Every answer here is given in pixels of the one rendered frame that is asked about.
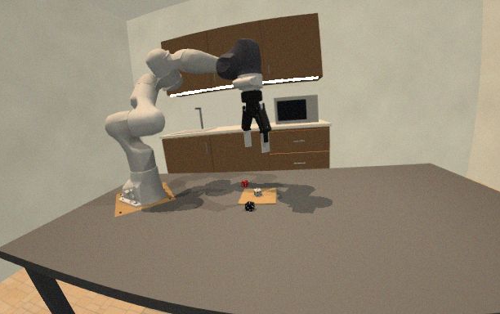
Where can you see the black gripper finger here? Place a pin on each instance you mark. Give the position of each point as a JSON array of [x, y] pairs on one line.
[[263, 124], [246, 124]]

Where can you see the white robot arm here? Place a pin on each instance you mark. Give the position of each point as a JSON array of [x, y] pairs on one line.
[[242, 63]]

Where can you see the tan square mat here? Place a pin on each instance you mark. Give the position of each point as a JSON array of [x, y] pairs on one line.
[[268, 196]]

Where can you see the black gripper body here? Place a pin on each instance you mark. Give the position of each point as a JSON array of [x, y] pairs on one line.
[[251, 98]]

